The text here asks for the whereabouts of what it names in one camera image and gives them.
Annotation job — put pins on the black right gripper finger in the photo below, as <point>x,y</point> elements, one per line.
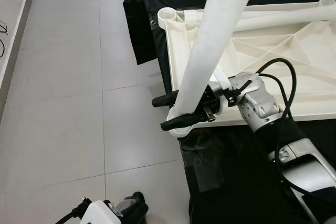
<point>165,99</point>
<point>184,121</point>

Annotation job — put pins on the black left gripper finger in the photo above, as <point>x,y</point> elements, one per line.
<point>140,205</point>

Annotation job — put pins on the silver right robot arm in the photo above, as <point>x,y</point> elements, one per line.
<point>262,106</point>

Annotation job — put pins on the white plastic children table top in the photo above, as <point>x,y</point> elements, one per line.
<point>283,61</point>

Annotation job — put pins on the grey black robot foot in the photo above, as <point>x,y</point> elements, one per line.
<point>127,203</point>

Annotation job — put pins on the clear tape patch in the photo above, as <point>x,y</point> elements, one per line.
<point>205,161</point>

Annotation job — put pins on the black tablecloth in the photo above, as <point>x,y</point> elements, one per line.
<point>252,182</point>

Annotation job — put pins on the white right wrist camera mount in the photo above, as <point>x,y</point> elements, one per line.
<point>220,81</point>

